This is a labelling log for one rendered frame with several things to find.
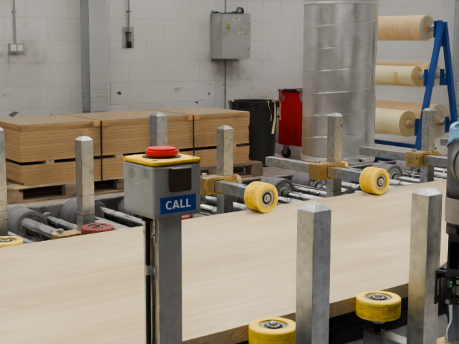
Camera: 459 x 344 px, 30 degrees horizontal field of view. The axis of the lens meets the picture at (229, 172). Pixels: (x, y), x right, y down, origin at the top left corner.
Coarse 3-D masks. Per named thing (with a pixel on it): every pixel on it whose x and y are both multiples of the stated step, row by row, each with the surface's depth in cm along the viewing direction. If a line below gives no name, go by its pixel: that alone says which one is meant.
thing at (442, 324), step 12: (444, 312) 178; (336, 324) 158; (348, 324) 161; (360, 324) 162; (372, 324) 164; (384, 324) 166; (396, 324) 169; (444, 324) 178; (336, 336) 158; (348, 336) 160; (360, 336) 162
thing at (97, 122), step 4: (172, 112) 837; (76, 116) 790; (188, 116) 805; (192, 116) 808; (196, 116) 810; (92, 120) 752; (96, 120) 752; (100, 120) 752; (104, 120) 753; (96, 124) 749; (100, 124) 752; (104, 124) 754; (100, 128) 752; (100, 132) 753; (100, 136) 753; (100, 140) 754; (100, 144) 754; (100, 148) 755; (100, 152) 755
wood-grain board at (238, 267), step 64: (0, 256) 184; (64, 256) 185; (128, 256) 185; (192, 256) 185; (256, 256) 185; (384, 256) 185; (0, 320) 142; (64, 320) 142; (128, 320) 142; (192, 320) 143
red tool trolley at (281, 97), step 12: (288, 96) 979; (300, 96) 960; (288, 108) 981; (300, 108) 967; (288, 120) 983; (300, 120) 969; (288, 132) 984; (300, 132) 971; (288, 144) 986; (300, 144) 973; (288, 156) 998
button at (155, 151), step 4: (148, 148) 104; (152, 148) 104; (156, 148) 104; (160, 148) 104; (164, 148) 104; (168, 148) 104; (172, 148) 104; (148, 152) 104; (152, 152) 103; (156, 152) 103; (160, 152) 103; (164, 152) 103; (168, 152) 103; (172, 152) 104; (176, 152) 105; (152, 156) 104; (156, 156) 104; (160, 156) 104; (164, 156) 104; (168, 156) 104; (172, 156) 104
